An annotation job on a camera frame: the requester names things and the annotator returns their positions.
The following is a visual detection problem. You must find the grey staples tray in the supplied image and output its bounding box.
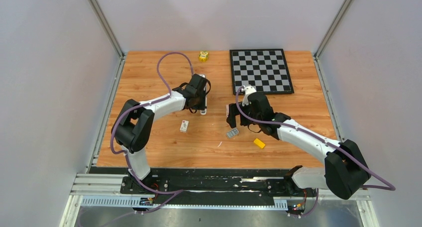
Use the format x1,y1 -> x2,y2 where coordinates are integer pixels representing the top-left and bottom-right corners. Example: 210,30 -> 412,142
226,127 -> 239,139

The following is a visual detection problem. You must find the white staples box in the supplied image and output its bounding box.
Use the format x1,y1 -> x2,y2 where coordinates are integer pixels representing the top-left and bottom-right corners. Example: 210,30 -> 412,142
180,120 -> 189,132

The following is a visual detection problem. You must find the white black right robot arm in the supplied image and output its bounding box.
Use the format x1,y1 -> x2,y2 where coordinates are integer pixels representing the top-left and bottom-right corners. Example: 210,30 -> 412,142
226,91 -> 372,200

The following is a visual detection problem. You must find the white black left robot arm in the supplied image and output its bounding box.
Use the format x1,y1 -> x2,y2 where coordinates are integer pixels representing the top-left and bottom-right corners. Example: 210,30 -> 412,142
110,74 -> 211,194

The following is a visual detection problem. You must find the yellow rectangular block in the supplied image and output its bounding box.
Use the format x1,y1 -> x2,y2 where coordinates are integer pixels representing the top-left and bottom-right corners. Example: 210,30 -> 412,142
253,138 -> 266,149

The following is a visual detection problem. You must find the small yellow toy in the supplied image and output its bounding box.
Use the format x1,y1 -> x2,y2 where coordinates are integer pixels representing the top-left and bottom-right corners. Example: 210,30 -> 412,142
198,51 -> 209,62

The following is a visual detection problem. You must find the black grey chessboard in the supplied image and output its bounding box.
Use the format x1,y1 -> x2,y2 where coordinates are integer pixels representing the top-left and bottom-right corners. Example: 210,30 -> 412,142
229,48 -> 295,95

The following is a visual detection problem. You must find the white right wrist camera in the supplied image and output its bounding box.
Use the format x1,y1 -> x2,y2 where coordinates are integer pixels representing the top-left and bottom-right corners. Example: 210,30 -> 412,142
241,85 -> 257,106

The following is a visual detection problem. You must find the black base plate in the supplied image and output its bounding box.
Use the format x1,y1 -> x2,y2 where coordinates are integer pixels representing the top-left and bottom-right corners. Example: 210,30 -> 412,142
120,167 -> 317,197

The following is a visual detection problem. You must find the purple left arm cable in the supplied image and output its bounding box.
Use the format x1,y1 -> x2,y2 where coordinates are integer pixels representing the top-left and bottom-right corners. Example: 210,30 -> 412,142
110,51 -> 195,197

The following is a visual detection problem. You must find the aluminium rail base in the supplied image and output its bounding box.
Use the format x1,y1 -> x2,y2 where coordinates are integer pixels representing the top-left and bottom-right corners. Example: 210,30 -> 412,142
59,172 -> 380,227

